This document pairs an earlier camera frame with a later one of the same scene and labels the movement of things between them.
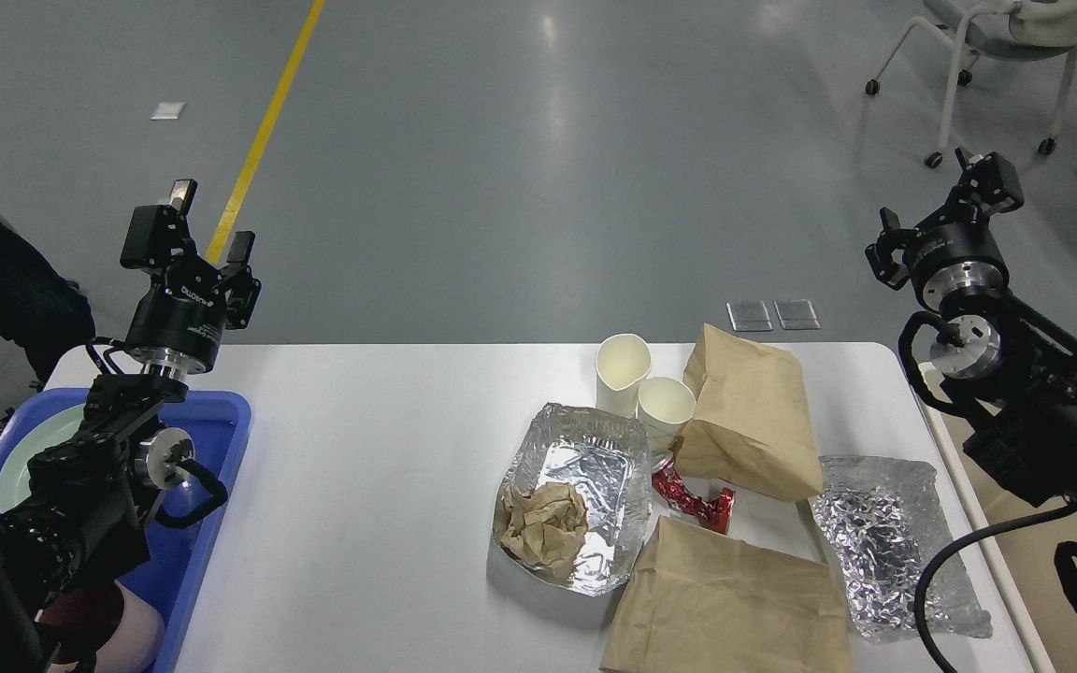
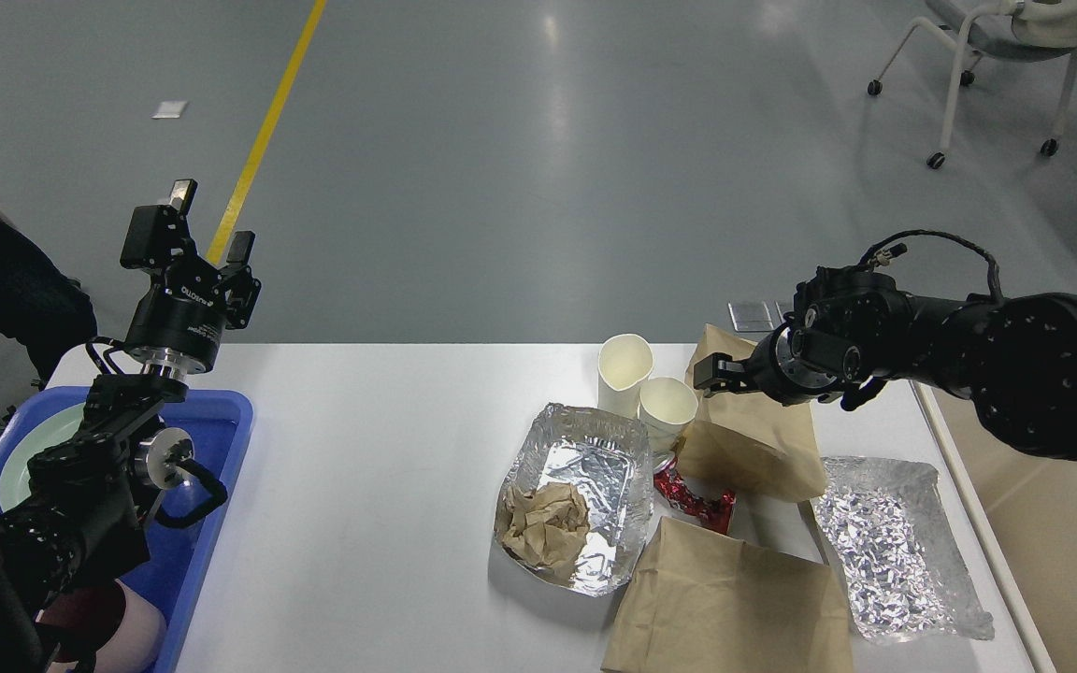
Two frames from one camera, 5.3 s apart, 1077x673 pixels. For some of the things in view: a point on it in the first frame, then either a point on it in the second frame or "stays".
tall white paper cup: (623, 362) stays
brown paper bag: (753, 431) stays
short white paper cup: (664, 406) stays
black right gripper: (958, 266) → (771, 365)
